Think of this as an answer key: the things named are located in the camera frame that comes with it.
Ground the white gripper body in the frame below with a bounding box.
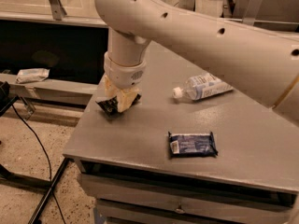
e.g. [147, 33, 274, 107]
[104, 52, 146, 89]

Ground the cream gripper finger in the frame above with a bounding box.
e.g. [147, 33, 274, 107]
[104, 76, 119, 98]
[117, 87, 139, 113]

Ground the black rxbar chocolate bar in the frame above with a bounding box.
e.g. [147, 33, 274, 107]
[95, 92, 142, 116]

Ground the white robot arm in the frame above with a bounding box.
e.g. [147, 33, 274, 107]
[95, 0, 299, 124]

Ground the blue snack bar wrapper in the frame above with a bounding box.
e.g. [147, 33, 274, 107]
[168, 132, 218, 157]

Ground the clear plastic water bottle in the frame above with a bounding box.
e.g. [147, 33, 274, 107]
[173, 73, 233, 101]

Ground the white packet on ledge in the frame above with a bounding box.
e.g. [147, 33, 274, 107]
[16, 68, 50, 84]

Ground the grey table drawer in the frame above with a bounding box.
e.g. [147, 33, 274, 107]
[78, 174, 292, 224]

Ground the black device at left edge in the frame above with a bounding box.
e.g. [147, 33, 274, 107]
[0, 81, 19, 117]

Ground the black tripod leg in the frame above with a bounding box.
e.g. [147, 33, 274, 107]
[28, 158, 69, 224]

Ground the metal railing post left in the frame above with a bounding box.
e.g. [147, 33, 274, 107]
[49, 0, 67, 21]

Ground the metal railing post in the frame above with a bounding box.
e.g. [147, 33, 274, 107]
[49, 0, 67, 21]
[243, 0, 263, 26]

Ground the black floor cable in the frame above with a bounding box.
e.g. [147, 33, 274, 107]
[11, 105, 67, 224]

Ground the metal railing post right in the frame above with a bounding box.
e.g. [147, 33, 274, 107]
[243, 0, 263, 26]

